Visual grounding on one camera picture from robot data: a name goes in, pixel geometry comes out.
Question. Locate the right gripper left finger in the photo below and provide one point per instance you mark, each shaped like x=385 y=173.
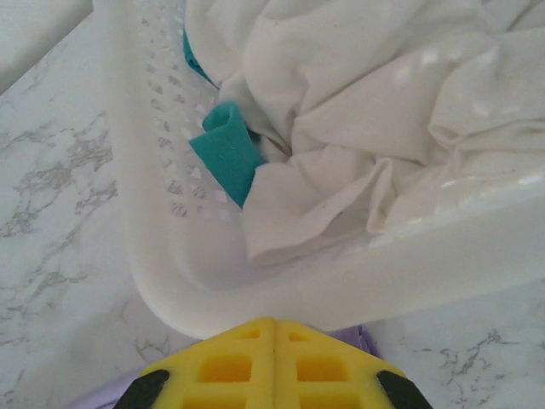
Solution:
x=225 y=375

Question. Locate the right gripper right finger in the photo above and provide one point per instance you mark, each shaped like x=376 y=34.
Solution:
x=323 y=375

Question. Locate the plain purple t-shirt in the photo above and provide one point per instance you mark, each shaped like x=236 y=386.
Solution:
x=367 y=341

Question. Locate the white plastic basket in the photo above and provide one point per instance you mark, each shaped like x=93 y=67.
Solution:
x=298 y=289

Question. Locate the teal t-shirt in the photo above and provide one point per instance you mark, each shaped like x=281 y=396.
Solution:
x=225 y=157

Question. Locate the white t-shirt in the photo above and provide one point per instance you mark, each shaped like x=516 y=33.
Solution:
x=362 y=106

